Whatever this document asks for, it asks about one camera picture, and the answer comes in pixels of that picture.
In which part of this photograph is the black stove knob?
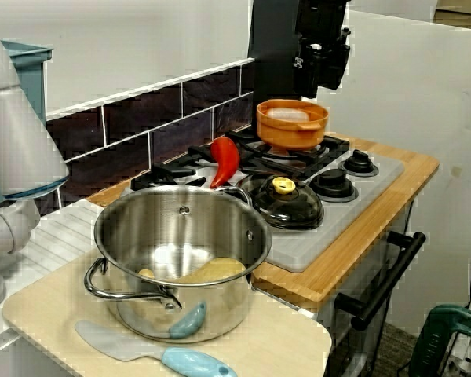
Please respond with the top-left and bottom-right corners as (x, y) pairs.
(309, 168), (360, 203)
(337, 148), (380, 177)

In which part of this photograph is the silver metal stand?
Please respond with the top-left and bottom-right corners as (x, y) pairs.
(443, 290), (471, 377)

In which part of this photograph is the dark grey side panel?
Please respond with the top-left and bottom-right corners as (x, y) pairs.
(246, 0), (299, 107)

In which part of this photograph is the grey toy faucet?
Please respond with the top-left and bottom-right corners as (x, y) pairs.
(0, 23), (71, 313)

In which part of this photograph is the black oven door handle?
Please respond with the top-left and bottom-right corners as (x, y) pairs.
(334, 230), (427, 331)

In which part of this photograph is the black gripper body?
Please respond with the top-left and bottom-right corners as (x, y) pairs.
(296, 0), (347, 44)

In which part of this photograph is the black burner grate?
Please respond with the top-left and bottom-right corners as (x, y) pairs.
(131, 137), (283, 193)
(225, 130), (351, 182)

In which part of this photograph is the green power tool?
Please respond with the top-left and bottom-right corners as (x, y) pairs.
(408, 304), (471, 377)

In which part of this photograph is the glass lid with yellow knob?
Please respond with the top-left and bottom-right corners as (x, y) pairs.
(235, 172), (325, 231)

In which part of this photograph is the dark tile backsplash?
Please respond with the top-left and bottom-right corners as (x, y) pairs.
(45, 64), (256, 215)

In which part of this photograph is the tan toy food piece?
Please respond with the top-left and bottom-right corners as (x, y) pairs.
(176, 257), (247, 284)

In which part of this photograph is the wooden countertop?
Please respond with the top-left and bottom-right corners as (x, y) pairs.
(88, 135), (440, 311)

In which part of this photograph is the grey toy stove plate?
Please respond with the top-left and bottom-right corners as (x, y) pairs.
(131, 133), (406, 274)

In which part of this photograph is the orange plastic toy pot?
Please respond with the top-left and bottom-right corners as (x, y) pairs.
(256, 98), (330, 150)

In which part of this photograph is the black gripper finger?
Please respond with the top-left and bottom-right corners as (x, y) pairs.
(294, 42), (319, 99)
(319, 27), (352, 90)

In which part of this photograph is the white ribbed drainboard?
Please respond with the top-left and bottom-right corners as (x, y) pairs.
(0, 198), (103, 354)

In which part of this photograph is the teal box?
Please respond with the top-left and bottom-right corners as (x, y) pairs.
(0, 38), (55, 209)

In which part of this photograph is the red toy pepper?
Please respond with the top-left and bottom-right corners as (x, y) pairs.
(209, 136), (241, 189)

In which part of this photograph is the stainless steel pot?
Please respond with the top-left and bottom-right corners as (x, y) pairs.
(83, 185), (274, 345)

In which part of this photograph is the white toy kitchen cabinet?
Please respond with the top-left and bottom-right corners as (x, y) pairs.
(254, 196), (417, 377)

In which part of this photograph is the light wooden cutting board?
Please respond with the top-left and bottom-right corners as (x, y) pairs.
(2, 251), (334, 377)

